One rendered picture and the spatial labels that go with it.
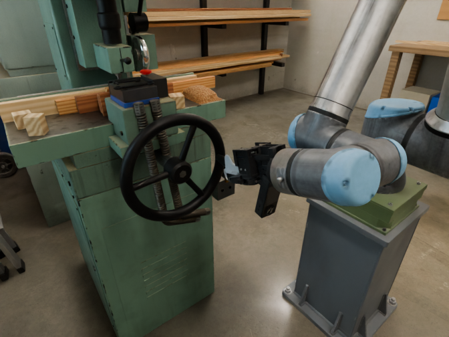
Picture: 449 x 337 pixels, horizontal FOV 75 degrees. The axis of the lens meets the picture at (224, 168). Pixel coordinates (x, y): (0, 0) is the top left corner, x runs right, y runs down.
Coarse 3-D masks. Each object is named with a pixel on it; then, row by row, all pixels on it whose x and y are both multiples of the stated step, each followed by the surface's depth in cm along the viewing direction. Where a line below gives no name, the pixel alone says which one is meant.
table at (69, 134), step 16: (96, 112) 84; (176, 112) 86; (192, 112) 89; (208, 112) 93; (224, 112) 97; (16, 128) 73; (64, 128) 73; (80, 128) 73; (96, 128) 74; (112, 128) 76; (16, 144) 65; (32, 144) 67; (48, 144) 69; (64, 144) 71; (80, 144) 73; (96, 144) 76; (112, 144) 75; (16, 160) 66; (32, 160) 68; (48, 160) 70
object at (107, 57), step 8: (96, 48) 86; (104, 48) 80; (112, 48) 79; (120, 48) 81; (128, 48) 82; (96, 56) 89; (104, 56) 82; (112, 56) 80; (120, 56) 81; (128, 56) 83; (104, 64) 84; (112, 64) 81; (120, 64) 82; (112, 72) 82; (120, 72) 83
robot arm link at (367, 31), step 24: (360, 0) 58; (384, 0) 55; (360, 24) 56; (384, 24) 56; (360, 48) 57; (336, 72) 59; (360, 72) 58; (336, 96) 59; (312, 120) 61; (336, 120) 60; (312, 144) 61
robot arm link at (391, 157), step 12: (348, 132) 57; (336, 144) 57; (348, 144) 55; (360, 144) 51; (372, 144) 52; (384, 144) 53; (396, 144) 54; (384, 156) 50; (396, 156) 52; (384, 168) 49; (396, 168) 52; (384, 180) 51
